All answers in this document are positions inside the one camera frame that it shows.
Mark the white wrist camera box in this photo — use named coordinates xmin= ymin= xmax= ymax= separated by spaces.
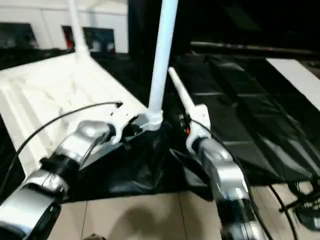
xmin=184 ymin=104 xmax=212 ymax=151
xmin=108 ymin=104 xmax=141 ymax=146

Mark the white flat board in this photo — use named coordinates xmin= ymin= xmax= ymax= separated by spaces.
xmin=265 ymin=57 xmax=320 ymax=111

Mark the white plastic table leg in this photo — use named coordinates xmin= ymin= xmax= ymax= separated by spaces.
xmin=66 ymin=0 xmax=91 ymax=60
xmin=147 ymin=0 xmax=180 ymax=131
xmin=167 ymin=66 xmax=201 ymax=118

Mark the red package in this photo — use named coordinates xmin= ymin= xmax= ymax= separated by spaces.
xmin=63 ymin=26 xmax=76 ymax=50

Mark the black plastic mat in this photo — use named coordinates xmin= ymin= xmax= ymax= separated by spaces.
xmin=0 ymin=47 xmax=320 ymax=201

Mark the dark metal rod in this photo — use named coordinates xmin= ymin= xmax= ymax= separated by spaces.
xmin=189 ymin=41 xmax=313 ymax=55

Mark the white glass-door cabinet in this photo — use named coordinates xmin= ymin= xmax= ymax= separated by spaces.
xmin=0 ymin=0 xmax=130 ymax=55

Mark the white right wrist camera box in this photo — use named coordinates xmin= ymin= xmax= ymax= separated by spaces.
xmin=184 ymin=104 xmax=212 ymax=151

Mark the black left wrist camera cable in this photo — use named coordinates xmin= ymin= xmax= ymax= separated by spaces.
xmin=4 ymin=100 xmax=124 ymax=181

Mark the white plastic table top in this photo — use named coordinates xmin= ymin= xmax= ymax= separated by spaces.
xmin=0 ymin=53 xmax=165 ymax=176

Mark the black cable bundle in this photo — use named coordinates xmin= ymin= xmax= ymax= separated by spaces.
xmin=279 ymin=174 xmax=320 ymax=216

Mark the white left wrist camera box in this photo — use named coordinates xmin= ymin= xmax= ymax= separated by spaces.
xmin=108 ymin=104 xmax=141 ymax=146

